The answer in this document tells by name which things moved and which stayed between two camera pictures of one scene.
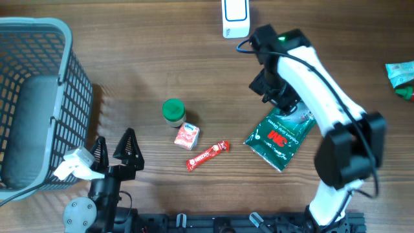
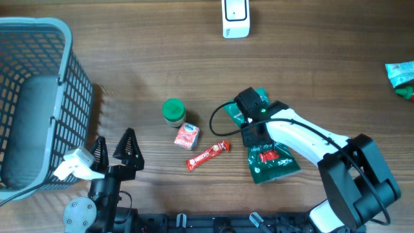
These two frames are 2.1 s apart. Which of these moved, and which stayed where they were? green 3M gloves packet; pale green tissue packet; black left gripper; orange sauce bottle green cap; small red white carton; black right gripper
Moved: green 3M gloves packet; black right gripper
Stayed: black left gripper; small red white carton; pale green tissue packet; orange sauce bottle green cap
